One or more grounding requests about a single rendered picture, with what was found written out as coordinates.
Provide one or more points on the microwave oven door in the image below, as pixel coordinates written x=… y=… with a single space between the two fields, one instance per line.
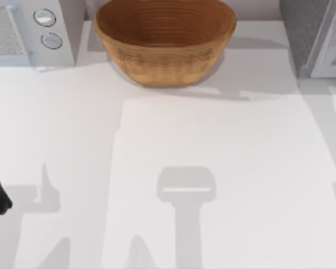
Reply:
x=2 y=30

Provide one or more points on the pale microwave oven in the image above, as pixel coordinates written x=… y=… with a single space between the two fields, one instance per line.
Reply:
x=67 y=30

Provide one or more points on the round microwave knob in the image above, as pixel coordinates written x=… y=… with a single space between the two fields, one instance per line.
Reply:
x=44 y=17
x=51 y=40

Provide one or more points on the brown woven basket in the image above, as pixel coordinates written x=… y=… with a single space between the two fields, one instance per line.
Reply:
x=165 y=42

